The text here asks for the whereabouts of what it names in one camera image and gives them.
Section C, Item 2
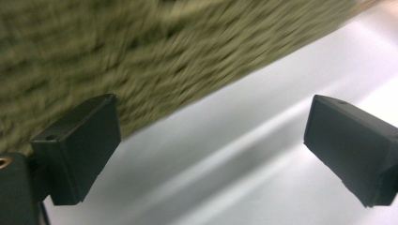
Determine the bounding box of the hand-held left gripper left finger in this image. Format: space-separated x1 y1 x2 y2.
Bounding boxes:
30 93 122 206

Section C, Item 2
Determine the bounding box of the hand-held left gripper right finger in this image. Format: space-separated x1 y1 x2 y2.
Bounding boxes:
303 95 398 208

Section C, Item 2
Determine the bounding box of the green woven basket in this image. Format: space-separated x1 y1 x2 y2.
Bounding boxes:
0 0 379 158

